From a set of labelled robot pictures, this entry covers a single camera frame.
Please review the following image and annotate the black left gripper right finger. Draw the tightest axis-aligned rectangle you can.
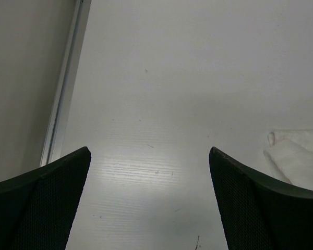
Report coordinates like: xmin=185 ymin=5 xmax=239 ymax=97
xmin=209 ymin=147 xmax=313 ymax=249

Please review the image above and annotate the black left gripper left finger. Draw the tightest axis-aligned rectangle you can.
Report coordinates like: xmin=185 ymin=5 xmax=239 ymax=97
xmin=0 ymin=147 xmax=91 ymax=249

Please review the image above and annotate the white pleated skirt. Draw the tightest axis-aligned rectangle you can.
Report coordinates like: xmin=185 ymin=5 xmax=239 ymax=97
xmin=263 ymin=129 xmax=313 ymax=190

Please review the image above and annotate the aluminium table edge rail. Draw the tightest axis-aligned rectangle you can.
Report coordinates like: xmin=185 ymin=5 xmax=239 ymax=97
xmin=40 ymin=0 xmax=92 ymax=167

